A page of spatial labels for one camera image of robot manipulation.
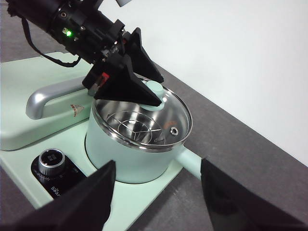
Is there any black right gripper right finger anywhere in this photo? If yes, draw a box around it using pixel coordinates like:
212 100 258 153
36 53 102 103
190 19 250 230
199 157 308 231

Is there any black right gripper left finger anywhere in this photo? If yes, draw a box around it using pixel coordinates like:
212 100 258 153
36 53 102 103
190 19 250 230
0 160 116 231

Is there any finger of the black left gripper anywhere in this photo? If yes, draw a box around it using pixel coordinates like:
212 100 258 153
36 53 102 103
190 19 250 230
128 27 165 83
93 53 162 108

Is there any glass pot lid green knob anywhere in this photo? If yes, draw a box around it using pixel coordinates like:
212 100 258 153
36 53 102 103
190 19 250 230
92 80 193 148

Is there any silver control knob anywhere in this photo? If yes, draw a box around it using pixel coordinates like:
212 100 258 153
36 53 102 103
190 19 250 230
38 149 65 174

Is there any green breakfast machine base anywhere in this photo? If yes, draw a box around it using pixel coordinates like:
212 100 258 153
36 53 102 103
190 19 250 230
0 120 203 231

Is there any green hinged grill cover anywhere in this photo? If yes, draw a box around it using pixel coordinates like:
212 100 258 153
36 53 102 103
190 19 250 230
0 51 97 152

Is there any metal wire steaming rack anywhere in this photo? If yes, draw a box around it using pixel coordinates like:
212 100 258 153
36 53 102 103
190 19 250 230
105 111 169 145

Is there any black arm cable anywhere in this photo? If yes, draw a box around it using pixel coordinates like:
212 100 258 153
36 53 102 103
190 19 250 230
21 18 81 68

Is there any green pot with stick handle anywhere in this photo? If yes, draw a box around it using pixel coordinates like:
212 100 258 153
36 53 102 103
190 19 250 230
85 96 203 185

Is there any silver grill cover handle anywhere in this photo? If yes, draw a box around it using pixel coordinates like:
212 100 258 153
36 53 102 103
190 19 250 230
26 76 90 120

